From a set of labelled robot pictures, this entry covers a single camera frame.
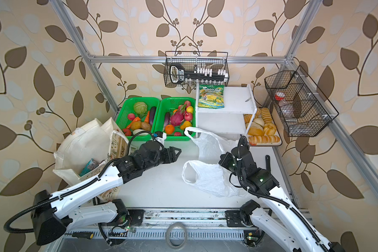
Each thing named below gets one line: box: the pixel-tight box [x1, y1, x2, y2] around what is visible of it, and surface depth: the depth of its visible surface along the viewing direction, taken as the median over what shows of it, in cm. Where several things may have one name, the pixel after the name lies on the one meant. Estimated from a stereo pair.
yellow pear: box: [180, 120, 193, 131], surface depth 108 cm
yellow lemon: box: [186, 105, 194, 114], surface depth 114 cm
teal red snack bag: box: [79, 158, 99, 177], surface depth 81 cm
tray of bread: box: [243, 107, 283, 147], surface depth 105 cm
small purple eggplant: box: [163, 111, 171, 128], surface depth 114 cm
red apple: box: [184, 111, 193, 122], surface depth 110 cm
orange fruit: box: [165, 123, 175, 135], surface depth 107 cm
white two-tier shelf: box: [195, 82, 258, 139], surface depth 83 cm
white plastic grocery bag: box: [181, 126, 249, 198], surface depth 74 cm
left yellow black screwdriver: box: [64, 232, 94, 239], surface depth 69 cm
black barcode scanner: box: [169, 63, 226, 84], surface depth 84 cm
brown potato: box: [140, 121, 152, 132], surface depth 106 cm
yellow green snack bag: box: [197, 84, 225, 109], surface depth 79 cm
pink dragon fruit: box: [170, 109, 185, 126], surface depth 107 cm
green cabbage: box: [133, 101, 148, 116], surface depth 114 cm
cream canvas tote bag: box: [53, 117, 130, 203], surface depth 79 cm
